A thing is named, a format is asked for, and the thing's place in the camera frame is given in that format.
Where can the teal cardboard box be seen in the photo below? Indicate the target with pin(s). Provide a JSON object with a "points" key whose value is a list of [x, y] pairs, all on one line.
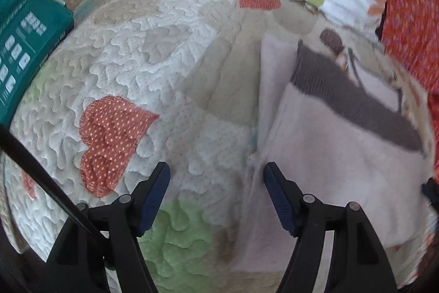
{"points": [[24, 49]]}

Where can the quilted heart patchwork blanket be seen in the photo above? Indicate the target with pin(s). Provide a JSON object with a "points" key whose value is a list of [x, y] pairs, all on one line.
{"points": [[137, 73]]}

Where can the orange dotted cloth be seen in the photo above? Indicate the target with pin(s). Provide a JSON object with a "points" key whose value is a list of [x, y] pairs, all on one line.
{"points": [[410, 21]]}

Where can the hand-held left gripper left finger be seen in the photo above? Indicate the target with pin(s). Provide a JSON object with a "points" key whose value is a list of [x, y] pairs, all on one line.
{"points": [[155, 198]]}

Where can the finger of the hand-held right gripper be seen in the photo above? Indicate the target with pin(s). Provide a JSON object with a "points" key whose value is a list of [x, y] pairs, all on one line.
{"points": [[430, 191]]}

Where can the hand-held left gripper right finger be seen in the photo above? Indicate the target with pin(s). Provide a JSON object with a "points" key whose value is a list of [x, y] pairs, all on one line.
{"points": [[278, 198]]}

